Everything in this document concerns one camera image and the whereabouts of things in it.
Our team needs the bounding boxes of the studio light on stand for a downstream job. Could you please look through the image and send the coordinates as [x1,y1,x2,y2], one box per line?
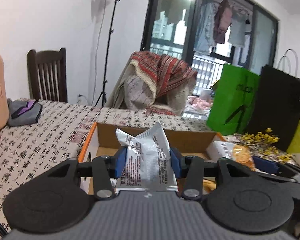
[92,0,121,107]

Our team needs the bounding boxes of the yellow dried flower branch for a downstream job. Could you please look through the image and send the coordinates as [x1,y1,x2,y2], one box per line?
[240,128,293,164]

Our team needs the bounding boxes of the orange cardboard pumpkin box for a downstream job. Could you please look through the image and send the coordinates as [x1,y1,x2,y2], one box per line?
[78,123,224,192]

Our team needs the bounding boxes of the chair with red patterned blanket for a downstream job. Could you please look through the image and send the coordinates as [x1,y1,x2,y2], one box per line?
[105,51,197,115]

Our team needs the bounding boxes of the black paper bag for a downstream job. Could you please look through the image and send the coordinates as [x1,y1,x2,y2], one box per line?
[245,48,300,152]

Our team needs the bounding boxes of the calligraphy print tablecloth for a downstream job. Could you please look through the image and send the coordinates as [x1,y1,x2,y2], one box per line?
[0,101,294,239]

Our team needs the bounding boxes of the white cracker snack packet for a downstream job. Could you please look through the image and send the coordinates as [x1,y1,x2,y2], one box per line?
[206,141,255,171]

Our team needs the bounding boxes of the hanging clothes on balcony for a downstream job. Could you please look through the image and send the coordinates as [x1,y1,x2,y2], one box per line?
[194,0,251,55]

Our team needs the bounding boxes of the grey purple folded cloth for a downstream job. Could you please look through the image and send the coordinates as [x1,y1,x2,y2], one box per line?
[7,99,43,127]

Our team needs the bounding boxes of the white label-back snack packet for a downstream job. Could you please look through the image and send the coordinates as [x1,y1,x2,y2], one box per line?
[115,122,178,192]

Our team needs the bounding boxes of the green mucun paper bag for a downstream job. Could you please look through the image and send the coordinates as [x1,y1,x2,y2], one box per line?
[207,64,260,135]

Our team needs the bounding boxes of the dark wooden chair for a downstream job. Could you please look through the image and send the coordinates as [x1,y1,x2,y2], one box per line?
[27,48,68,102]

